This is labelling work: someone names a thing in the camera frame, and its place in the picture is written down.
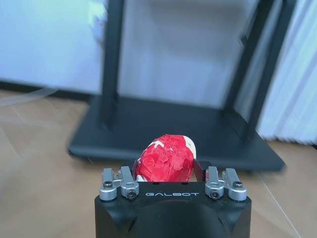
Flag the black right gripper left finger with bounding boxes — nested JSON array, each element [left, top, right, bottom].
[[99, 160, 140, 201]]

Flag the black metal display stand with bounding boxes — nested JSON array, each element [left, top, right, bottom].
[[68, 0, 299, 170]]

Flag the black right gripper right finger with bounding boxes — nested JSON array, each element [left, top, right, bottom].
[[194, 159, 247, 201]]

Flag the red paper ball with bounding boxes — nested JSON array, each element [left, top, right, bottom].
[[133, 134, 198, 183]]

